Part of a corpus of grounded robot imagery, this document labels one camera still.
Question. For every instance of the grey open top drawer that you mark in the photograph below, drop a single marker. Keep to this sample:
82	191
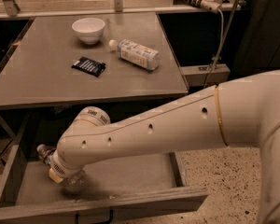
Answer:
133	187

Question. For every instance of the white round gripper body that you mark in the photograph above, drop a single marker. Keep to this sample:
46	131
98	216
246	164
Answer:
58	168

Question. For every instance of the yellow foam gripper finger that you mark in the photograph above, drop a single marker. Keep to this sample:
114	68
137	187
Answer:
54	176

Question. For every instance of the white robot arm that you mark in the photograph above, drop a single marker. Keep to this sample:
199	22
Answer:
244	112

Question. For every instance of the dark blue snack packet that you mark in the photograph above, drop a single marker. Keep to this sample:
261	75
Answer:
89	66

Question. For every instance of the clear plastic water bottle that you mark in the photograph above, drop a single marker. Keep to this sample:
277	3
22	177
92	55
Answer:
73	185

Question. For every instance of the white labelled drink bottle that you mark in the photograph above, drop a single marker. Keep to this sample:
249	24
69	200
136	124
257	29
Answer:
135	53

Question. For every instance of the striped handle white device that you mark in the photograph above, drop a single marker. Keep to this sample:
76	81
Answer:
208	5

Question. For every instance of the white ceramic bowl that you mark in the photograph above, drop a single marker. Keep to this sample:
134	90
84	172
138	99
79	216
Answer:
89	30

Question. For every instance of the grey metal bracket box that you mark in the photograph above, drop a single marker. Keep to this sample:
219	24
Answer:
198	74

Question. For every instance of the black drawer handle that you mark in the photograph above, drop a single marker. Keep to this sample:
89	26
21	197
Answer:
96	217

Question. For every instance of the grey back shelf rail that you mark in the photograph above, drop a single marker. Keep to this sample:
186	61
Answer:
115	3

